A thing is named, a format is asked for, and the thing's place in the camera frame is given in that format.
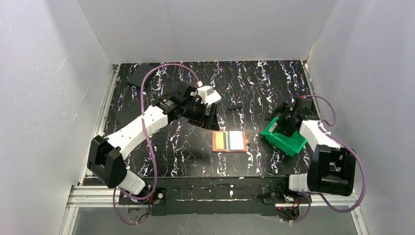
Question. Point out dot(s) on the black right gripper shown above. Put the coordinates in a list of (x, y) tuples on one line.
[(285, 114)]

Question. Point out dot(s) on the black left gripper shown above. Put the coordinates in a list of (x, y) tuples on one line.
[(201, 112)]

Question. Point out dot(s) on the gold credit card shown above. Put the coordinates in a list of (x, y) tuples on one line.
[(219, 141)]

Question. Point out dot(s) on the tan leather card holder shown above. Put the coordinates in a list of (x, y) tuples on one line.
[(237, 142)]

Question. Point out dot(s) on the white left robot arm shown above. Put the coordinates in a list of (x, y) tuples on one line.
[(107, 154)]

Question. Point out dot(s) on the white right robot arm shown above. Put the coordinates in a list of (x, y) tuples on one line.
[(332, 166)]

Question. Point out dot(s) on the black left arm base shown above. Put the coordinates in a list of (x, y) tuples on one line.
[(158, 198)]

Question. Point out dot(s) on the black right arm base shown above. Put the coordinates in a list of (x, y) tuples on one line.
[(274, 195)]

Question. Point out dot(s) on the flat black card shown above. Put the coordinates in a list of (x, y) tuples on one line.
[(128, 114)]

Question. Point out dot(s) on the white rectangular box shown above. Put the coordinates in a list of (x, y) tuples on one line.
[(213, 98)]

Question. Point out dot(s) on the small black bar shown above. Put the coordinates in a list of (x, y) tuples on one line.
[(235, 106)]

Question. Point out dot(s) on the green plastic bin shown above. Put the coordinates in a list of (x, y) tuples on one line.
[(289, 145)]

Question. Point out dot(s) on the black rectangular box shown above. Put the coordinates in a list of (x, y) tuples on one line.
[(137, 77)]

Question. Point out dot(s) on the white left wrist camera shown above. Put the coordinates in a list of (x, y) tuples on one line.
[(205, 92)]

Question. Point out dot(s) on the aluminium frame rail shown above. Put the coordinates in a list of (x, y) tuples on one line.
[(187, 196)]

